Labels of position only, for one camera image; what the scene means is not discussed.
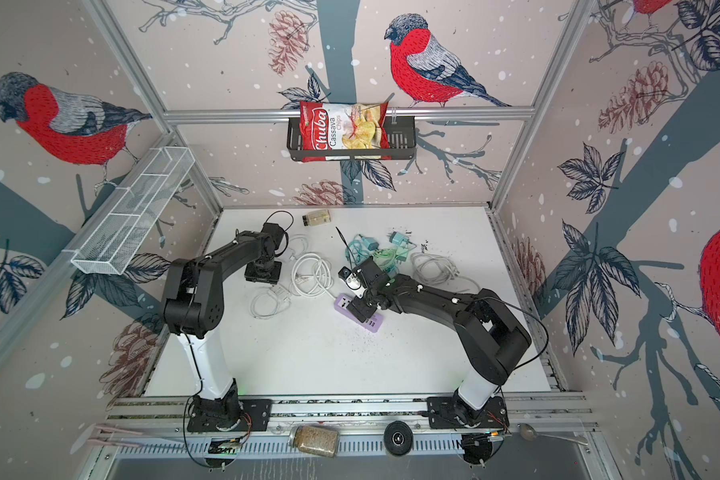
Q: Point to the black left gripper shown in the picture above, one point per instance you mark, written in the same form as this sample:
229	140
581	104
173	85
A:
275	278

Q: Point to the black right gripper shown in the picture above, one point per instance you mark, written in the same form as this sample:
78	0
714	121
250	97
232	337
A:
357	307

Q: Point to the purple power strip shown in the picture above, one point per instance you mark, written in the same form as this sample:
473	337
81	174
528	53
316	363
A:
356	310

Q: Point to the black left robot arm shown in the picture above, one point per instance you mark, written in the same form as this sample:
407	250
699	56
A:
193	307

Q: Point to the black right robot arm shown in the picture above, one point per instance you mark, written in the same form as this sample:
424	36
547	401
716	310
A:
492	337

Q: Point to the red cassava chips bag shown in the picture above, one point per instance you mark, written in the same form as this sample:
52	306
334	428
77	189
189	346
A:
329	127

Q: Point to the black round knob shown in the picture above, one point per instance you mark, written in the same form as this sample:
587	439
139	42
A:
398	439

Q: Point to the glass jar of grains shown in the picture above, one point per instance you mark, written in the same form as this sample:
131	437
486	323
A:
315	440

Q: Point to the metal spoon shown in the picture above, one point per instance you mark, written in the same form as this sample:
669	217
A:
530	434

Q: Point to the pink chopsticks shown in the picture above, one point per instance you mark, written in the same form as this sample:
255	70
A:
111	436

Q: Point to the white labelled adapter with cable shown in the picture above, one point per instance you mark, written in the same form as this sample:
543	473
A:
270	302

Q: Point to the black wire wall basket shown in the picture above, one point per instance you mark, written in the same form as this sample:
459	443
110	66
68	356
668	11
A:
394	140

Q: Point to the white mesh wall shelf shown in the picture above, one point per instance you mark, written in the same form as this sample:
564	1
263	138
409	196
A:
117	238

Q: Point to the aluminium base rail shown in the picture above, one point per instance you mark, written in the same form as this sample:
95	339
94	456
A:
360	421

